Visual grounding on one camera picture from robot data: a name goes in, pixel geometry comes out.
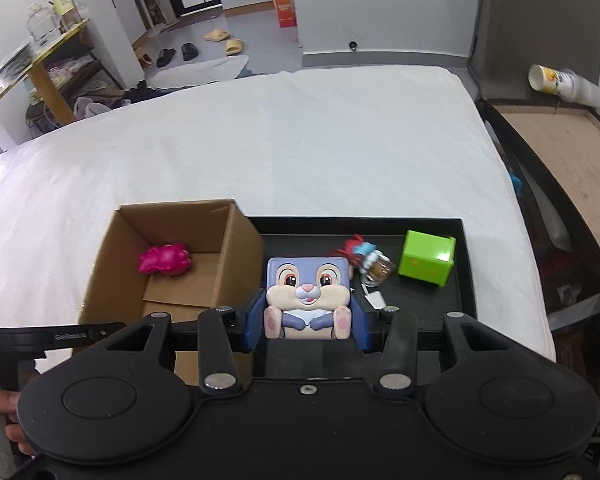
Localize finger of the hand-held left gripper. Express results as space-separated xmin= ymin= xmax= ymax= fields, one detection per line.
xmin=91 ymin=321 xmax=127 ymax=345

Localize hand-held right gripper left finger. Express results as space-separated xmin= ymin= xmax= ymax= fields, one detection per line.
xmin=102 ymin=287 xmax=268 ymax=395

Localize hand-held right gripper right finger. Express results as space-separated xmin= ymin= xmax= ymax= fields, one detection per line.
xmin=348 ymin=291 xmax=530 ymax=395

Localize black tray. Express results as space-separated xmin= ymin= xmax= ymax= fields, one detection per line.
xmin=172 ymin=217 xmax=480 ymax=381

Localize red blue keychain figurine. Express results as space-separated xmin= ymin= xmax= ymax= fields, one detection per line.
xmin=336 ymin=234 xmax=396 ymax=285

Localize pink plastic toy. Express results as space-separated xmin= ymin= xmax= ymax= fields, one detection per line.
xmin=138 ymin=243 xmax=193 ymax=277

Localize green cube toy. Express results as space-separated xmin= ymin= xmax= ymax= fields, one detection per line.
xmin=397 ymin=230 xmax=456 ymax=287

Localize brown cardboard box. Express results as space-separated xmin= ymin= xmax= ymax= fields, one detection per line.
xmin=78 ymin=199 xmax=266 ymax=386

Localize white paper tag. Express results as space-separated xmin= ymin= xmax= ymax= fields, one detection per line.
xmin=361 ymin=283 xmax=389 ymax=311

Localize white bed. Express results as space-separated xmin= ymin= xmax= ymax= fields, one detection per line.
xmin=0 ymin=65 xmax=557 ymax=377

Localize white plastic bag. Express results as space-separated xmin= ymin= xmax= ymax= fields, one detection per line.
xmin=72 ymin=96 xmax=115 ymax=122

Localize dark clothes pile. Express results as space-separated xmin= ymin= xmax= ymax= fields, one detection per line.
xmin=122 ymin=80 xmax=182 ymax=107

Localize white floor mat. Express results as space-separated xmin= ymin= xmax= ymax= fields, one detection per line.
xmin=146 ymin=54 xmax=251 ymax=89

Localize brown wooden side table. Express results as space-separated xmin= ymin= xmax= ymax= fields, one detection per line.
xmin=476 ymin=97 xmax=600 ymax=252

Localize round yellow-edged table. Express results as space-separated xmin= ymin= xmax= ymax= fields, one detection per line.
xmin=0 ymin=18 xmax=126 ymax=141

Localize plates in plastic bag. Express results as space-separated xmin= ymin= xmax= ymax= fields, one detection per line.
xmin=0 ymin=39 xmax=37 ymax=85

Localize orange carton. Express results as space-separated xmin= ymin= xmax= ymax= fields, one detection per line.
xmin=272 ymin=0 xmax=298 ymax=29

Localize clear glass jar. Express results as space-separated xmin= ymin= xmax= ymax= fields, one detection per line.
xmin=27 ymin=3 xmax=57 ymax=42

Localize white standing fan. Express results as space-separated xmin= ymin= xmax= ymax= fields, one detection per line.
xmin=105 ymin=0 xmax=161 ymax=36

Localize grey chair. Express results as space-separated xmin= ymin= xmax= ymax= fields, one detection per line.
xmin=467 ymin=0 xmax=600 ymax=112

